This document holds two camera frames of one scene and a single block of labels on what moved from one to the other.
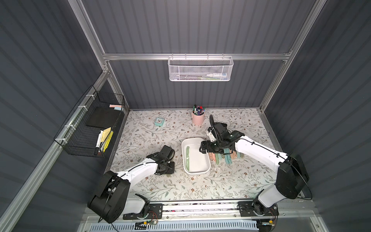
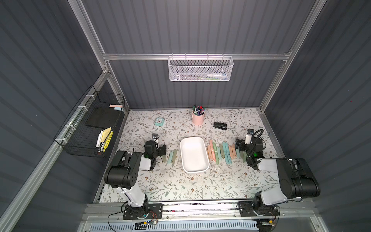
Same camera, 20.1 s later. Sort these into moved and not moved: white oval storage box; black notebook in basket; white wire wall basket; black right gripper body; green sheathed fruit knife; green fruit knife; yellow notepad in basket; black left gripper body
Moved: green sheathed fruit knife; black right gripper body; black left gripper body
Not moved: white wire wall basket; yellow notepad in basket; green fruit knife; black notebook in basket; white oval storage box
